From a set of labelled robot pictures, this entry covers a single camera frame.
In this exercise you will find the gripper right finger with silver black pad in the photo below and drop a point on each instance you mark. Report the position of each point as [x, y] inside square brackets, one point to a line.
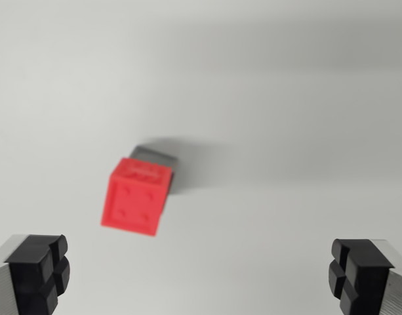
[364, 275]

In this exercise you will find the grey soft cube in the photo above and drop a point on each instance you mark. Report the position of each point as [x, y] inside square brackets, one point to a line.
[154, 154]

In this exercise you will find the red soft infantino cube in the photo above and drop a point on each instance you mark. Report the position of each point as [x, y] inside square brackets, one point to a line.
[133, 200]

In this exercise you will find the gripper left finger with silver black pad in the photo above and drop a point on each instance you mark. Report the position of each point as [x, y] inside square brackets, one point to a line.
[30, 272]

